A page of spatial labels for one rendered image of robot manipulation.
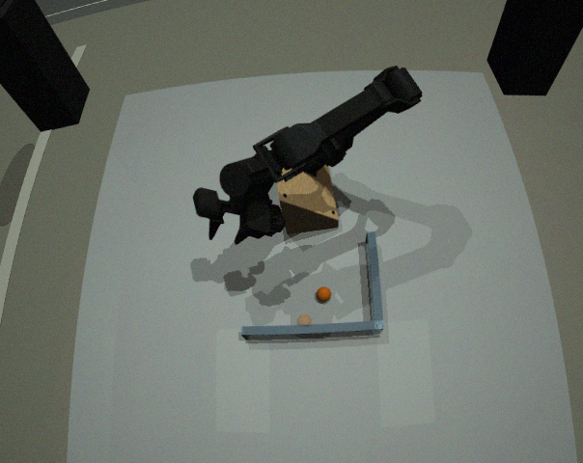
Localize low clear corner walls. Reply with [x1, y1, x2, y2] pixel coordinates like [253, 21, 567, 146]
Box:
[244, 235, 383, 340]

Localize translucent orange ball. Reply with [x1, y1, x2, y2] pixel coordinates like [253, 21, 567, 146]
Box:
[297, 314, 312, 325]

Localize brown ball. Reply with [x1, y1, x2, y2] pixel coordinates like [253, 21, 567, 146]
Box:
[317, 286, 331, 302]

